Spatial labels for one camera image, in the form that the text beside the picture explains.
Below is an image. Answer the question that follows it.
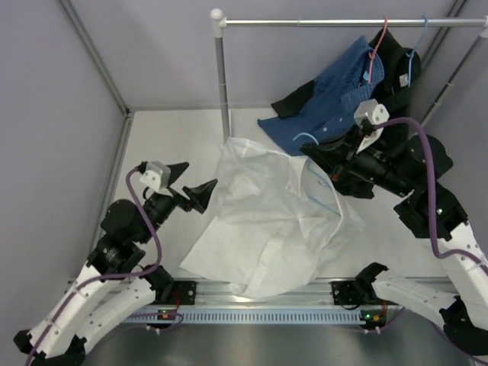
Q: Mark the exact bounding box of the blue plaid shirt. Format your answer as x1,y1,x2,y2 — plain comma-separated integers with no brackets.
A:
258,36,385,156

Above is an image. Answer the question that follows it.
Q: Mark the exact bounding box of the silver clothes rack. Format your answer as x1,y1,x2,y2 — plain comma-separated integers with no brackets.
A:
210,8,487,140

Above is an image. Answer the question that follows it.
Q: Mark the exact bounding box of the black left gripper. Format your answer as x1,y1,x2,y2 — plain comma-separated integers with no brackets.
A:
137,162,218,243

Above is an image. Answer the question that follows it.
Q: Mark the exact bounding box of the white shirt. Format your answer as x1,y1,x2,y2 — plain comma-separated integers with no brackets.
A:
181,138,365,290

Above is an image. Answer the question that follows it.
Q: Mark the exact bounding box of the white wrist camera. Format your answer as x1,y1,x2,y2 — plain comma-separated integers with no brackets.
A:
354,99,390,154
138,162,171,192

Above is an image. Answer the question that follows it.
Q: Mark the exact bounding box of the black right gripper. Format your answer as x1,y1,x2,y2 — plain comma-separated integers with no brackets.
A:
301,126,416,199

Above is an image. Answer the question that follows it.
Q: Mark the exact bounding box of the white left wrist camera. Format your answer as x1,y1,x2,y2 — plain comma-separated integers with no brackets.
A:
138,162,171,192

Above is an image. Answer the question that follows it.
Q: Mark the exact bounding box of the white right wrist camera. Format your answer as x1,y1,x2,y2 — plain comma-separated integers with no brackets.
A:
354,99,390,154

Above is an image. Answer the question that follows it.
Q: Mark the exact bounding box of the grey slotted cable duct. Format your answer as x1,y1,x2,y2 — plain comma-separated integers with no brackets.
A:
124,308,385,326

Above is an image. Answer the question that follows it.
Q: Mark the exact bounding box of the blue hanger right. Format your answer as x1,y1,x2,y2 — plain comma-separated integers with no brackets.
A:
406,14,429,88

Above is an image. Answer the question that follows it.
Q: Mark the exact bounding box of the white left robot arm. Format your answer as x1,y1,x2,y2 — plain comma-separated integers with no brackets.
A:
14,162,217,365

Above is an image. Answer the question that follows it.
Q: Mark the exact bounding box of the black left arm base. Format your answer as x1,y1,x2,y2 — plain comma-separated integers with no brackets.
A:
153,281,197,306

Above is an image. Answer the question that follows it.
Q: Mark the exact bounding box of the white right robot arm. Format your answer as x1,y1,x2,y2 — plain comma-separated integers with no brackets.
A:
300,130,487,357

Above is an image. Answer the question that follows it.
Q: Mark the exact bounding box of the black striped shirt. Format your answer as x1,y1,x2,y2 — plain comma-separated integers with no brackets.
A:
270,28,422,161

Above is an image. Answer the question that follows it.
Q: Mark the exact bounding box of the light blue hanger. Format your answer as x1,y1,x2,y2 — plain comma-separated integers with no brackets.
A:
285,156,344,220

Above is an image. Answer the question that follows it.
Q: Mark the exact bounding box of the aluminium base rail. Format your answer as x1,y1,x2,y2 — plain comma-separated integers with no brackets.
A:
66,277,458,307

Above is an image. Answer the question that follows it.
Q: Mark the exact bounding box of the pink hanger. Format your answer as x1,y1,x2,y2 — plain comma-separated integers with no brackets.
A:
368,15,389,84

